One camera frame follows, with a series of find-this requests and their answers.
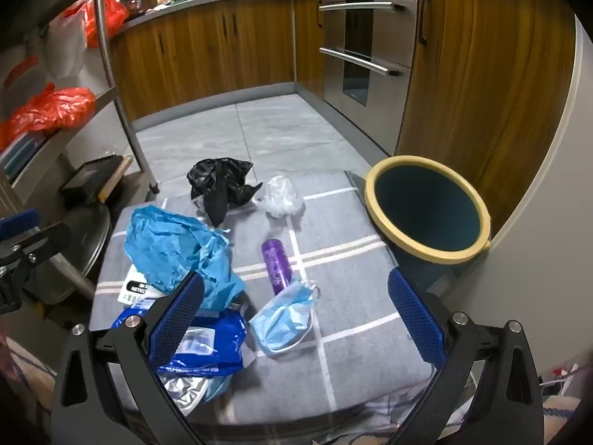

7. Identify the silver foil wrapper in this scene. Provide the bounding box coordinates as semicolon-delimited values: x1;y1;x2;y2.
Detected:
160;373;232;418

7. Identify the narrow wooden cabinet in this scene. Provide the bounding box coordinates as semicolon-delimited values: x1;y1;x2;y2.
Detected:
293;0;325;98

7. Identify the wide wooden cabinet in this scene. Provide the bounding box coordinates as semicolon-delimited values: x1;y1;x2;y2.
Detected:
394;0;577;237

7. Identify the clear plastic bag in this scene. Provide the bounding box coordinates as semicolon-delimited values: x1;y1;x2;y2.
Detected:
257;175;305;218

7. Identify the stack of plastic containers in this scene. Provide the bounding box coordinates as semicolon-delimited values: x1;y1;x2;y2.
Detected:
0;130;47;181

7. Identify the stainless steel oven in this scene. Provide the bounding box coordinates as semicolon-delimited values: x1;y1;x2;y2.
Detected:
322;0;420;131

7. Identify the blue wipes packet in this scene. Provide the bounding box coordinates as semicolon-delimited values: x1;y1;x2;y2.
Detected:
111;299;246;378

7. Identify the grey checked mat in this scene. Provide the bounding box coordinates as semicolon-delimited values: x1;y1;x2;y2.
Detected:
88;171;436;415

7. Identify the blue plastic bag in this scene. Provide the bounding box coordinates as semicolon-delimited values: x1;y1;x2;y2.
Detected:
124;205;246;311

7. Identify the blue bin with yellow rim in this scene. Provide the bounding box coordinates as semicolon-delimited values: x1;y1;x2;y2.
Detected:
364;155;493;297

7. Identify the blue face mask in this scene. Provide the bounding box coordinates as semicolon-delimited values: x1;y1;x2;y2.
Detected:
249;280;321;357

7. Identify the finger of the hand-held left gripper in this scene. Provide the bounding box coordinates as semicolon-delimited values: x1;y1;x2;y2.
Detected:
0;222;71;316
0;208;42;243

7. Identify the metal shelf rack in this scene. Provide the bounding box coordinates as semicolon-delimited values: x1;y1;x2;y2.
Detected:
0;0;160;195

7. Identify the large red plastic bag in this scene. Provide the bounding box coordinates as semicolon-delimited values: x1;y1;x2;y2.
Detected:
83;0;130;49

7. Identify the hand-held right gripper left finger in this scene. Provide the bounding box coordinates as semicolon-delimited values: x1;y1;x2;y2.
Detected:
51;271;207;445

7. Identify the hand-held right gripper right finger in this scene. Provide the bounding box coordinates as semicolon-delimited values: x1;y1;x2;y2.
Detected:
388;266;544;445

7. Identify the white packet with black label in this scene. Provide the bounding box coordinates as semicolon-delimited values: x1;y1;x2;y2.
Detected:
118;264;160;309

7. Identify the purple bottle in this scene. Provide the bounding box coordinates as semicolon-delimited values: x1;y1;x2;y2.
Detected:
261;238;294;296

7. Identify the black plastic bag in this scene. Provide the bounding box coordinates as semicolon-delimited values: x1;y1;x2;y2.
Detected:
186;158;265;229

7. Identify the crumpled red plastic bag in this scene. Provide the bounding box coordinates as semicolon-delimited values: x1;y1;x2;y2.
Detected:
0;82;97;149

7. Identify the long wooden base cabinet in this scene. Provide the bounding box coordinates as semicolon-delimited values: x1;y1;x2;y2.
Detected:
109;0;297;123

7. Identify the white plastic bag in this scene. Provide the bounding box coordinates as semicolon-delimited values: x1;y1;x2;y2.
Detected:
46;7;89;79

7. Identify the round metal pan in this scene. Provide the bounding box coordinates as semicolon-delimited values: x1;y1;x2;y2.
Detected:
25;204;112;304

